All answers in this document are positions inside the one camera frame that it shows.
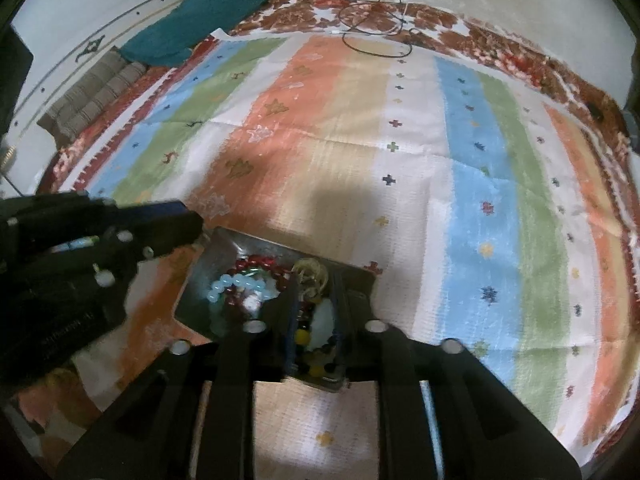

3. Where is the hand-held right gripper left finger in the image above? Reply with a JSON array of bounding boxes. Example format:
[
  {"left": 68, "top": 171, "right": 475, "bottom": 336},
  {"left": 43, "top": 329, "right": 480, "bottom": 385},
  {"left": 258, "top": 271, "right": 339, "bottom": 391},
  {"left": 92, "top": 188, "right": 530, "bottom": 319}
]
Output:
[{"left": 54, "top": 275, "right": 302, "bottom": 480}]

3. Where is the light blue bead bracelet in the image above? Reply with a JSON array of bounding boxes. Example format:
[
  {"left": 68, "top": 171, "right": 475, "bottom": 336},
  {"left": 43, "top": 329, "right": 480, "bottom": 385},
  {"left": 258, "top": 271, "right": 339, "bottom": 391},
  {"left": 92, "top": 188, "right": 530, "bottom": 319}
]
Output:
[{"left": 206, "top": 272, "right": 281, "bottom": 306}]

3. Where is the brown floral bedsheet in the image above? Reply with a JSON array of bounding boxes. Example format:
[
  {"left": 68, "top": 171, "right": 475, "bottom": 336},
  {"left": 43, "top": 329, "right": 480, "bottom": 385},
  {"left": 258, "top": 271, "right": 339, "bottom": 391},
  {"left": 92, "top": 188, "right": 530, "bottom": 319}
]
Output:
[{"left": 37, "top": 0, "right": 640, "bottom": 461}]

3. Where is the multicolour bead bracelet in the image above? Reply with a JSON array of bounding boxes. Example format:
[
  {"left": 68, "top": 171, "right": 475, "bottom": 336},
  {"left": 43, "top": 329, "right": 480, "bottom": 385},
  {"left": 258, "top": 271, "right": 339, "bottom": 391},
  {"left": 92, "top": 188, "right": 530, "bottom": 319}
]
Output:
[{"left": 295, "top": 305, "right": 341, "bottom": 378}]

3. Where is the red bead bracelet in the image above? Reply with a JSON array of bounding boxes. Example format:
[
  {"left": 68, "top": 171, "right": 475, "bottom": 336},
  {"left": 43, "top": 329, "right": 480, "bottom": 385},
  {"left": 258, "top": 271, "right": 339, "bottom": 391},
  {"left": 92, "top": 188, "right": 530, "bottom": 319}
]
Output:
[{"left": 222, "top": 255, "right": 293, "bottom": 313}]

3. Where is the metal tray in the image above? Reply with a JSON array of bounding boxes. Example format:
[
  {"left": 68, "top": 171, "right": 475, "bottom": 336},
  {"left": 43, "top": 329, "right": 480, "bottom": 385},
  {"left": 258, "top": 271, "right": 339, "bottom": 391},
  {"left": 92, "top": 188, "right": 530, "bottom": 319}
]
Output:
[{"left": 172, "top": 226, "right": 377, "bottom": 393}]

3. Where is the striped patterned cloth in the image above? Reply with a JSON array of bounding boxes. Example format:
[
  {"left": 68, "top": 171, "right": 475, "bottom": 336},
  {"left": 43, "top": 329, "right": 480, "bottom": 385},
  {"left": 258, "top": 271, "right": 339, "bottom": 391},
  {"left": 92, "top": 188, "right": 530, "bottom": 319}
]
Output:
[{"left": 10, "top": 35, "right": 640, "bottom": 480}]

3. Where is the white cabinet door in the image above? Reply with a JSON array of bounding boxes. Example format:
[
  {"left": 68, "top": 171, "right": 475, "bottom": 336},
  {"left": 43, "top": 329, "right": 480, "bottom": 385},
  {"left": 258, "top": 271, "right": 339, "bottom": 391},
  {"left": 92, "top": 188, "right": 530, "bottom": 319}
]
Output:
[{"left": 10, "top": 0, "right": 201, "bottom": 136}]

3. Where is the black cable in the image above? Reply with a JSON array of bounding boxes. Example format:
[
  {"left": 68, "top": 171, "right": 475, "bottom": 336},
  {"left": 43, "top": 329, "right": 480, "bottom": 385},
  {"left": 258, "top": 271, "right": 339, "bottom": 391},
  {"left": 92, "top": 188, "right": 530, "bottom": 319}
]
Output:
[{"left": 339, "top": 0, "right": 414, "bottom": 57}]

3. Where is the teal blanket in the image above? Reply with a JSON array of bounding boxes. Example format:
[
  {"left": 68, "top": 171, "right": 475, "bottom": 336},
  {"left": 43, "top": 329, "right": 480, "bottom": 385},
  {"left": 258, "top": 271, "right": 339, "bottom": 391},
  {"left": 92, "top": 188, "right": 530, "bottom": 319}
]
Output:
[{"left": 120, "top": 0, "right": 288, "bottom": 68}]

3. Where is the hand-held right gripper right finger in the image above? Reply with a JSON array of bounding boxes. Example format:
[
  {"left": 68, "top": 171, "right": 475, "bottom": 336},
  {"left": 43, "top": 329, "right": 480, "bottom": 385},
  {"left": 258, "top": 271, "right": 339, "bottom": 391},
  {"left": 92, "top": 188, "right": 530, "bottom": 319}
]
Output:
[{"left": 334, "top": 272, "right": 584, "bottom": 480}]

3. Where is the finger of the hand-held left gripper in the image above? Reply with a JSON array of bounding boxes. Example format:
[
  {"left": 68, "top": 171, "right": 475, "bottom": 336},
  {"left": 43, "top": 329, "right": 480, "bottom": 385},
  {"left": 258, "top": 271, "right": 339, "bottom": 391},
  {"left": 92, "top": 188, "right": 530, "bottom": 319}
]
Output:
[
  {"left": 91, "top": 210, "right": 205, "bottom": 287},
  {"left": 0, "top": 192, "right": 188, "bottom": 234}
]

